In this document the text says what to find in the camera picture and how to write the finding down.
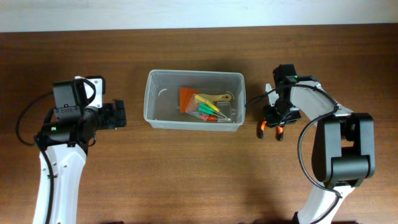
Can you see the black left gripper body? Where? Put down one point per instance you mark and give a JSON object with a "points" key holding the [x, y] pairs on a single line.
{"points": [[115, 113]]}

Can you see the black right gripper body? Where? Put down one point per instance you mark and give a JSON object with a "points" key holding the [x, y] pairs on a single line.
{"points": [[280, 117]]}

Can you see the orange black needle-nose pliers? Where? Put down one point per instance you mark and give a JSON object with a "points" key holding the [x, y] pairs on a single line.
{"points": [[261, 127]]}

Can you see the orange scraper wooden handle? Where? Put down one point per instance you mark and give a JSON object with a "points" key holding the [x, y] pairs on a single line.
{"points": [[186, 95]]}

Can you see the clear case of screwdrivers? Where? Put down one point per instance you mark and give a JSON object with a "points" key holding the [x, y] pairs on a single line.
{"points": [[210, 107]]}

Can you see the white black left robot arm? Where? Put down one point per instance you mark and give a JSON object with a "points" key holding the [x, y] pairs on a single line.
{"points": [[63, 142]]}

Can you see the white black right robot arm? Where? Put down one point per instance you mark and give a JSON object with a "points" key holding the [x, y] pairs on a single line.
{"points": [[335, 149]]}

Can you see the clear plastic container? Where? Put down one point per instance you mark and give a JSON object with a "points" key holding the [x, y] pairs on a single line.
{"points": [[162, 99]]}

